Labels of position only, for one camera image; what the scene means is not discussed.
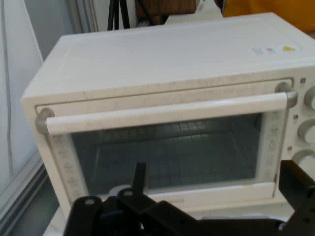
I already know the white toaster oven body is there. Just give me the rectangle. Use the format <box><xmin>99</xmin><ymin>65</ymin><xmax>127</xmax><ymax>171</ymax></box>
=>
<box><xmin>21</xmin><ymin>12</ymin><xmax>315</xmax><ymax>219</ymax></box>

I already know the metal oven rack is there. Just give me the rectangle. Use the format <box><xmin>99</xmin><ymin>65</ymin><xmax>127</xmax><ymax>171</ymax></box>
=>
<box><xmin>95</xmin><ymin>118</ymin><xmax>258</xmax><ymax>189</ymax></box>

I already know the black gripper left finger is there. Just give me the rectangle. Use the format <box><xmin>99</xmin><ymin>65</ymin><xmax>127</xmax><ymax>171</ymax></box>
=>
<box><xmin>63</xmin><ymin>162</ymin><xmax>197</xmax><ymax>236</ymax></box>

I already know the brown wooden box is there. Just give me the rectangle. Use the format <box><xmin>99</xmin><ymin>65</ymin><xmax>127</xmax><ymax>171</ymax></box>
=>
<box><xmin>134</xmin><ymin>0</ymin><xmax>199</xmax><ymax>28</ymax></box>

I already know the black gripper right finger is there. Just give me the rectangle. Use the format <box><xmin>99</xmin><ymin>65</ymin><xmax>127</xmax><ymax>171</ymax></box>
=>
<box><xmin>278</xmin><ymin>159</ymin><xmax>315</xmax><ymax>236</ymax></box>

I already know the white label sticker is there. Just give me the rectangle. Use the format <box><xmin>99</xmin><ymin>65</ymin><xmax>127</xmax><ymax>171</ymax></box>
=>
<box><xmin>251</xmin><ymin>46</ymin><xmax>277</xmax><ymax>56</ymax></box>

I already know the aluminium wall rail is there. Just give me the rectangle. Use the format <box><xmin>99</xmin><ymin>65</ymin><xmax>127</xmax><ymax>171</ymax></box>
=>
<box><xmin>0</xmin><ymin>157</ymin><xmax>54</xmax><ymax>236</ymax></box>

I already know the black tripod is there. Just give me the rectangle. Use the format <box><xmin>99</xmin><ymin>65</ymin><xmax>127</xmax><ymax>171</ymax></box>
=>
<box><xmin>107</xmin><ymin>0</ymin><xmax>131</xmax><ymax>31</ymax></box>

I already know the glass oven door with handle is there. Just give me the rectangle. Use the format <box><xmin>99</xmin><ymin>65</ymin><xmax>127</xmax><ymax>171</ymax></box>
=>
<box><xmin>34</xmin><ymin>77</ymin><xmax>298</xmax><ymax>200</ymax></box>

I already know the beige oven knob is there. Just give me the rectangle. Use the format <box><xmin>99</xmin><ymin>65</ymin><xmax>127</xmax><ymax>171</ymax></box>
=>
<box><xmin>296</xmin><ymin>118</ymin><xmax>315</xmax><ymax>146</ymax></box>
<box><xmin>291</xmin><ymin>148</ymin><xmax>315</xmax><ymax>169</ymax></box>
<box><xmin>303</xmin><ymin>85</ymin><xmax>315</xmax><ymax>111</ymax></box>

